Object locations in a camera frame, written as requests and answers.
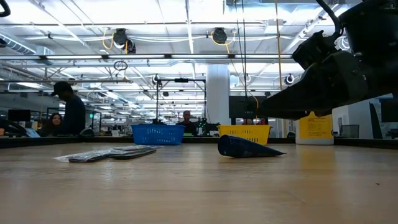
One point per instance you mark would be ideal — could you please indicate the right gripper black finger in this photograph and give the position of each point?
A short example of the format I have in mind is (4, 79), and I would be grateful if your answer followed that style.
(298, 115)
(292, 98)

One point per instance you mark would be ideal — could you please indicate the dark blue toiletry tube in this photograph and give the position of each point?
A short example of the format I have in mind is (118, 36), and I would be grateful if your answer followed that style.
(239, 147)

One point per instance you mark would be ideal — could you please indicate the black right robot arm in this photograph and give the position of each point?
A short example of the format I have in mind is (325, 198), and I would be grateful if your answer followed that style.
(373, 31)

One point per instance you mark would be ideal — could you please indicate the yellow white wipes canister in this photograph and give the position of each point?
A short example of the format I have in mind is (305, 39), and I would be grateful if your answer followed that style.
(314, 130)

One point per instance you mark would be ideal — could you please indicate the grey mesh desk organiser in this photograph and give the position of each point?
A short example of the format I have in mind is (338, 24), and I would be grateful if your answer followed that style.
(349, 131)

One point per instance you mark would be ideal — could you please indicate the yellow plastic basket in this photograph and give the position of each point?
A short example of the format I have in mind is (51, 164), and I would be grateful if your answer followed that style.
(248, 132)

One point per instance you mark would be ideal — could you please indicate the large dark display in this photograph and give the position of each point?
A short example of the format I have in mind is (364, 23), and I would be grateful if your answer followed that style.
(239, 107)

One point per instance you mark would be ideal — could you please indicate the dark monitor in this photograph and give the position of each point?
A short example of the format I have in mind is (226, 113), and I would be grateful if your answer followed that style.
(388, 110)
(19, 115)

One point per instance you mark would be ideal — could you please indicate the white building column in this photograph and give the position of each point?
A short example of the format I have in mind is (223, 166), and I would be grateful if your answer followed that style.
(217, 93)

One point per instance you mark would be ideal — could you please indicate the person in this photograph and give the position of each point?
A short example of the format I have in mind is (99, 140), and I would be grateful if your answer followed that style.
(53, 123)
(186, 121)
(73, 115)

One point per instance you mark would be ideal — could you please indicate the blue plastic basket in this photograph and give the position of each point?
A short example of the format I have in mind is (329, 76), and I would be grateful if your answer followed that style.
(158, 135)

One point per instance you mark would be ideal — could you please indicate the overhead light bar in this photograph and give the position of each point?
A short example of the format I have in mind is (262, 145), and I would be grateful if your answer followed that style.
(136, 56)

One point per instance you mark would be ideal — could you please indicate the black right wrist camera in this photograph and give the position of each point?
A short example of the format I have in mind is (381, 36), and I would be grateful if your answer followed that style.
(314, 49)

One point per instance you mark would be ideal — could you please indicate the black background rig frame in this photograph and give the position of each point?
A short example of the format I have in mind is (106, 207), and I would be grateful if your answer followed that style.
(181, 80)

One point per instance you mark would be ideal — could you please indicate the black table edge rail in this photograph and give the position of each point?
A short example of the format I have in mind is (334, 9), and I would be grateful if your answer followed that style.
(31, 142)

